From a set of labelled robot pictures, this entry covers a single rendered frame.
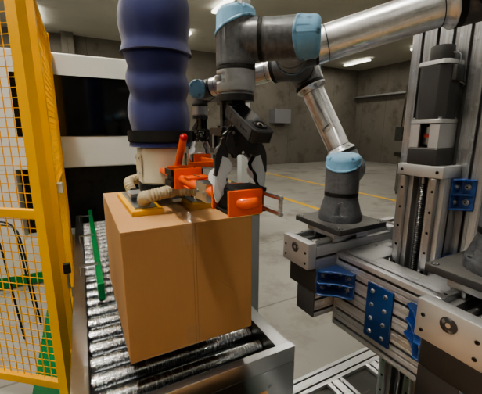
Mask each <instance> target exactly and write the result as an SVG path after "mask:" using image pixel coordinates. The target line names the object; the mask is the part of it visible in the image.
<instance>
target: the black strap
mask: <svg viewBox="0 0 482 394"><path fill-rule="evenodd" d="M181 134H187V136H188V139H187V142H191V141H194V131H128V141H129V142H135V143H174V142H179V138H180V135H181Z"/></svg>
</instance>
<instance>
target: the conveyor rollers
mask: <svg viewBox="0 0 482 394"><path fill-rule="evenodd" d="M94 225H95V234H96V239H97V244H98V249H99V257H100V262H101V267H102V272H103V280H104V287H105V295H106V298H105V299H102V300H99V295H98V289H97V282H96V275H95V266H91V267H86V268H85V269H86V271H85V272H86V275H85V276H86V281H85V282H86V283H87V284H86V286H87V288H86V290H87V295H86V298H88V300H87V302H88V304H87V307H88V313H87V316H88V327H89V337H88V338H89V341H90V343H91V344H90V345H89V347H90V349H89V350H88V351H89V352H90V355H91V357H95V356H97V357H95V358H91V359H90V362H91V365H89V367H90V368H91V371H92V374H94V373H97V372H100V371H104V370H106V369H110V368H112V367H116V366H119V365H122V364H126V363H129V362H130V358H129V355H128V349H124V348H127V345H126V342H125V338H124V333H123V328H122V325H121V319H120V315H119V312H118V308H117V302H116V299H115V295H114V292H113V286H112V282H111V279H110V263H109V255H108V246H107V237H106V222H105V221H104V220H101V221H95V222H94ZM84 243H85V244H84V247H85V248H84V251H85V264H88V263H94V256H93V249H92V237H91V235H90V236H84ZM250 339H251V332H250V329H249V328H248V327H246V328H241V329H239V330H236V331H232V332H229V333H227V334H224V335H220V336H217V337H214V338H210V339H208V340H205V341H202V342H198V343H196V344H192V345H190V346H186V347H183V348H180V349H176V350H174V351H171V352H168V353H164V354H161V355H159V356H155V357H152V358H149V359H147V360H142V361H139V362H137V363H134V364H127V365H124V366H122V367H118V368H114V369H112V370H109V371H105V372H103V373H100V374H95V375H92V382H91V383H90V386H91V387H92V391H93V392H97V391H99V390H102V389H106V388H109V387H111V386H114V385H118V384H120V383H123V382H125V381H129V380H132V379H134V378H138V377H141V376H143V375H146V374H150V373H153V372H155V371H159V370H162V369H164V368H167V367H171V366H174V365H176V364H179V363H182V362H185V361H187V360H191V359H194V358H197V357H199V356H203V355H206V354H208V353H212V352H215V351H218V350H220V349H224V348H227V347H229V346H233V345H235V344H238V343H241V342H245V341H247V340H250ZM119 349H121V350H119ZM116 350H118V351H116ZM114 351H116V352H114ZM262 351H263V348H262V344H261V342H260V341H259V340H258V339H257V340H254V341H252V342H248V343H246V344H243V345H241V346H237V347H234V348H231V349H227V350H225V351H222V352H219V353H216V354H214V355H211V356H207V357H204V358H202V359H199V360H195V361H193V362H190V363H187V364H184V365H181V366H179V367H175V368H172V369H170V370H167V371H163V372H160V373H158V374H155V375H152V376H149V377H147V378H143V379H140V380H138V381H134V382H131V383H128V384H126V385H122V386H120V387H117V388H115V389H111V390H108V391H105V392H101V393H99V394H146V393H148V392H152V391H154V390H157V389H161V388H163V387H165V386H168V385H171V384H174V383H176V382H178V381H182V380H185V379H187V378H191V377H193V376H195V375H198V374H202V373H203V372H206V371H210V370H212V369H215V368H217V367H220V366H223V365H226V364H229V363H231V362H234V361H237V360H240V359H242V358H245V357H247V356H251V355H254V354H255V353H259V352H262ZM110 352H112V353H110ZM105 353H108V354H105ZM103 354H105V355H103ZM100 355H102V356H100Z"/></svg>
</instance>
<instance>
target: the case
mask: <svg viewBox="0 0 482 394"><path fill-rule="evenodd" d="M117 193H122V192H111V193H103V205H104V213H105V222H106V237H107V246H108V255H109V263H110V279H111V282H112V286H113V292H114V295H115V299H116V302H117V308H118V312H119V315H120V322H121V325H122V328H123V333H124V338H125V342H126V345H127V349H128V355H129V358H130V362H131V364H134V363H137V362H139V361H142V360H147V359H149V358H152V357H155V356H159V355H161V354H164V353H168V352H171V351H174V350H176V349H180V348H183V347H186V346H190V345H192V344H196V343H198V342H202V341H205V340H208V339H210V338H214V337H217V336H220V335H224V334H227V333H229V332H232V331H236V330H239V329H241V328H246V327H249V326H251V282H252V214H251V215H246V216H240V217H228V215H227V214H225V213H223V212H221V211H220V210H217V209H212V208H206V209H199V210H190V209H189V208H187V207H186V206H184V205H182V204H181V203H180V202H172V201H170V202H165V203H160V202H158V201H156V203H157V204H159V205H160V206H161V207H162V208H164V213H162V214H155V215H149V216H142V217H132V216H131V214H130V213H129V212H128V211H127V210H126V208H125V207H124V205H123V204H122V202H121V201H120V200H119V199H118V197H117Z"/></svg>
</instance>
